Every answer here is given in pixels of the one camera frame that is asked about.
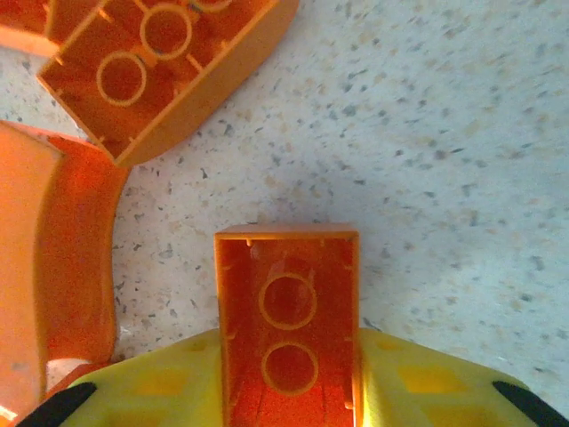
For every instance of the small orange lego brick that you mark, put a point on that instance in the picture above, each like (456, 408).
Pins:
(22, 18)

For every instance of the curved orange lego brick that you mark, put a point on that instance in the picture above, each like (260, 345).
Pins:
(200, 107)

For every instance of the long orange lego brick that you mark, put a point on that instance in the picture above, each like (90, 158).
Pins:
(289, 311)

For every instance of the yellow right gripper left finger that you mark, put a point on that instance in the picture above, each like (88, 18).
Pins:
(155, 391)

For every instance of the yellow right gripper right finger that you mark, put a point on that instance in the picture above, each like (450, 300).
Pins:
(422, 400)

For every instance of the red-orange lego brick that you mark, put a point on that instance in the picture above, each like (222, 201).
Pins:
(75, 267)

